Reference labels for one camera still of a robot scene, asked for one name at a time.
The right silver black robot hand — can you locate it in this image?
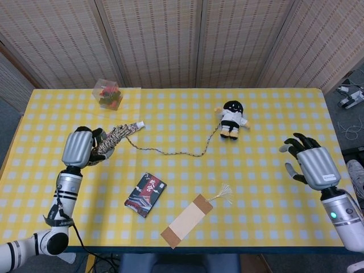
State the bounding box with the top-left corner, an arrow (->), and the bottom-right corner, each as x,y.
279,133 -> 342,191

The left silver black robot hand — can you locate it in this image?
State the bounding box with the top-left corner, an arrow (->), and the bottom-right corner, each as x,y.
61,126 -> 114,168

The braided beige black rope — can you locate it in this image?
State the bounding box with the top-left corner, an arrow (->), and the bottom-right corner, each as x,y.
90,123 -> 221,163

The grey sneaker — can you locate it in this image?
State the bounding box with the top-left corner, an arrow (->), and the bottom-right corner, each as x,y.
346,159 -> 364,197

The clear box of red-black items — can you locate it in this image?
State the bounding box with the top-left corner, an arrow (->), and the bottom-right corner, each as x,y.
93,78 -> 123,111

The grey white floor device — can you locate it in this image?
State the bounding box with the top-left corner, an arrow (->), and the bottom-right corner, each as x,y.
336,79 -> 364,110

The dark red palace card box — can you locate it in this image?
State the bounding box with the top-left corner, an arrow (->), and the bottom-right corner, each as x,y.
124,172 -> 168,218

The black white plush doll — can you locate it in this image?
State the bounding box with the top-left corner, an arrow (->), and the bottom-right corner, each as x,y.
214,100 -> 251,140

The yellow checkered tablecloth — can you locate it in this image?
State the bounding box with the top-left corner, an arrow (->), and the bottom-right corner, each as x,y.
0,88 -> 357,249

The brown pink bookmark with tassel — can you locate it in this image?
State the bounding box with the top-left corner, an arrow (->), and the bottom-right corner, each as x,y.
160,183 -> 233,250

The woven bamboo folding screen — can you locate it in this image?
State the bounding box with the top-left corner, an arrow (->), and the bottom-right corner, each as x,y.
0,0 -> 364,114

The blue chair seat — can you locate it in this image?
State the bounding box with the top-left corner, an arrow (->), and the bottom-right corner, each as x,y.
119,252 -> 241,273

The thin white floor cable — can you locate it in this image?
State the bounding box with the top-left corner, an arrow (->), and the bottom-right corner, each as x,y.
337,115 -> 364,140

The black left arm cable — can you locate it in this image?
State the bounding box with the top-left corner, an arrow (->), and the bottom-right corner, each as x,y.
71,224 -> 120,273

